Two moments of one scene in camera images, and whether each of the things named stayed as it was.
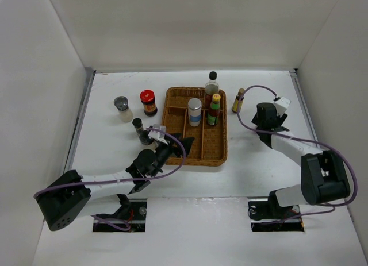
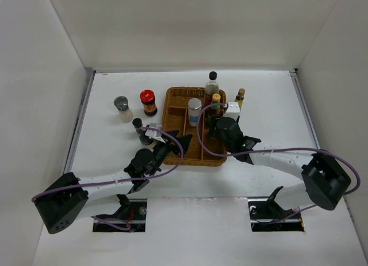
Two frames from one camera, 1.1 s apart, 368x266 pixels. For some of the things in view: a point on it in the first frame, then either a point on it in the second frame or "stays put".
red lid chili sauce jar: (148, 99) stays put
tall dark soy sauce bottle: (211, 87) stays put
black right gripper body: (280, 120) to (229, 146)
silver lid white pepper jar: (195, 105) stays put
